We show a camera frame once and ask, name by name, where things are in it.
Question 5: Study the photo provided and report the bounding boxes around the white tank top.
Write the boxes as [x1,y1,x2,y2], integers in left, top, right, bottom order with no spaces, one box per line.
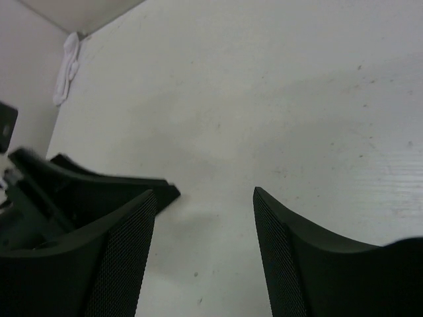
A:
[53,32,80,106]

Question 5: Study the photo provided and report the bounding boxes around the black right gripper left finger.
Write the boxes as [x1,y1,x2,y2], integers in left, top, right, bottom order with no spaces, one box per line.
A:
[1,190,157,316]

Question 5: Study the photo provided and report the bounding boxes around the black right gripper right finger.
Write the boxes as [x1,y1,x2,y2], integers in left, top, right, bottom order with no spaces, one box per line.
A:
[252,187,422,316]

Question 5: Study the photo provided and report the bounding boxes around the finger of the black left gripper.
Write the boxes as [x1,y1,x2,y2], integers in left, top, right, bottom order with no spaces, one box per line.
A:
[50,153,181,211]

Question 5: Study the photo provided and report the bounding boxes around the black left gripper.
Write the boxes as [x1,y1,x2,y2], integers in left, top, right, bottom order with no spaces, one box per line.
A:
[1,148,154,251]

